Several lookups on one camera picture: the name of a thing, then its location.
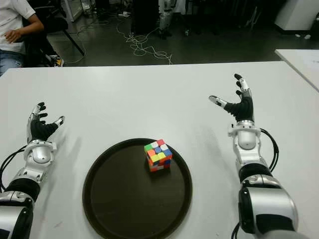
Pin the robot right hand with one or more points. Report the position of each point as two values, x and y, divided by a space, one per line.
241 108

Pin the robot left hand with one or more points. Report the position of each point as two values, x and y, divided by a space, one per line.
40 128

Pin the multicoloured Rubik's cube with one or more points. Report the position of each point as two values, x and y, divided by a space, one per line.
158 155

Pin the silver black robot left arm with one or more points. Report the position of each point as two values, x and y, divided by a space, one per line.
25 179

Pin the silver black robot right arm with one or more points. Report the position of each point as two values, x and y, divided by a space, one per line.
264 199

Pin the dark brown round plate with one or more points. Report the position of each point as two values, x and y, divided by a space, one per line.
124 196

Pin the white side table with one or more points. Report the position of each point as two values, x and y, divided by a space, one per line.
301 64

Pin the black office chair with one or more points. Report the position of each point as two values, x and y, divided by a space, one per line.
54 23

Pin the white cabinet with black base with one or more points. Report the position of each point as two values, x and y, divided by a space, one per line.
296 13

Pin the person in white shirt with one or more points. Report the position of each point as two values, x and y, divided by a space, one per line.
12 20

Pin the silver humanoid robot legs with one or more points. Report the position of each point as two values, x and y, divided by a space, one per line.
165 20

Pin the white glass-front cabinet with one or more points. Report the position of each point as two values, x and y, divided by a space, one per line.
72 10

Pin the black box cabinet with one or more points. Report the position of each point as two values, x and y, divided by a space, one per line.
144 17

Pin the white power strip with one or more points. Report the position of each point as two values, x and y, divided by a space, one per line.
124 14

